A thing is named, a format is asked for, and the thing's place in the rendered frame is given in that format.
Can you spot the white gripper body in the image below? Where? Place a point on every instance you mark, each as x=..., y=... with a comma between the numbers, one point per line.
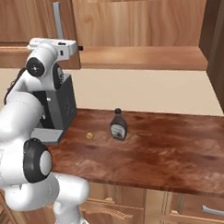
x=69, y=48

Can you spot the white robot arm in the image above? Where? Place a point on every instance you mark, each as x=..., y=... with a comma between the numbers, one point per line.
x=19, y=121

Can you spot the open dark wooden cabinet door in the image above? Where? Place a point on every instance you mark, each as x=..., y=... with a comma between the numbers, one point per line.
x=218, y=50

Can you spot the wooden base cabinet door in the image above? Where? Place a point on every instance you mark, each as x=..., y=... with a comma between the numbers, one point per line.
x=121, y=210

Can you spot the grey coffee machine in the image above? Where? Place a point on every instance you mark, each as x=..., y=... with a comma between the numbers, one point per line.
x=66, y=103

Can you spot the brown syrup bottle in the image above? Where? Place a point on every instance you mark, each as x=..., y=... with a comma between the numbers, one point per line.
x=118, y=127

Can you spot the small yellow-brown round food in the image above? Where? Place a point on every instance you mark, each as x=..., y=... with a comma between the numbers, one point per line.
x=89, y=135

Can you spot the wooden drawer front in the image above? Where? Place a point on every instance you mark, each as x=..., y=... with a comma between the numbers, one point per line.
x=189, y=216

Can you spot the wooden wall cabinet door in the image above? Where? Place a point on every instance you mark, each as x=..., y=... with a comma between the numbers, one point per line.
x=17, y=19

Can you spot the open wooden wall cabinet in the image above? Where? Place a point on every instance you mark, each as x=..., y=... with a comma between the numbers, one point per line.
x=137, y=26

